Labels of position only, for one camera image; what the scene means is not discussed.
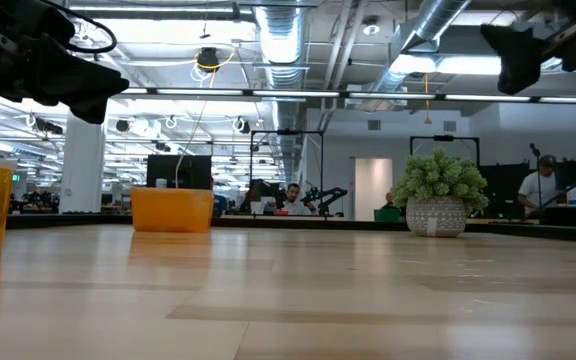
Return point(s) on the black hanging overhead camera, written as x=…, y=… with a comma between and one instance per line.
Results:
x=208, y=59

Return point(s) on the black monitor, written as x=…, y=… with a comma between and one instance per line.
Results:
x=168, y=172

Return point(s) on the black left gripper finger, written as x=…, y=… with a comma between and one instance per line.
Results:
x=83, y=85

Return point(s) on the white door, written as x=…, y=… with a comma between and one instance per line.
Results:
x=373, y=190

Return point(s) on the white building column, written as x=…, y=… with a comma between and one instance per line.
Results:
x=82, y=165

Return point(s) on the silver ventilation duct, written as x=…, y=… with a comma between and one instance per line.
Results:
x=280, y=40
x=433, y=20

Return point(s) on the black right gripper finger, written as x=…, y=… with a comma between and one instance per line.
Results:
x=518, y=60

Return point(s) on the black background robot arm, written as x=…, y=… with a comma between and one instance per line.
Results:
x=330, y=195

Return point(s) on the orange translucent plastic basket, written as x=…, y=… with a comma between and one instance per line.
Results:
x=173, y=210

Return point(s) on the round ceiling fixture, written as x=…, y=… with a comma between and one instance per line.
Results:
x=370, y=27

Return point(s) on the black background rig frame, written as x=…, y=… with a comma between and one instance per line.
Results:
x=286, y=132
x=443, y=137

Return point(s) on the black LED light bar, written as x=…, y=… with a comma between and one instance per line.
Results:
x=293, y=93

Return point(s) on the person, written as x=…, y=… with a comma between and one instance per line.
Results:
x=538, y=187
x=390, y=200
x=294, y=202

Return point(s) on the green chair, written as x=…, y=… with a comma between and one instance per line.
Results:
x=387, y=215

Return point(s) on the green plant in patterned pot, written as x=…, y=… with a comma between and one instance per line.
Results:
x=435, y=215

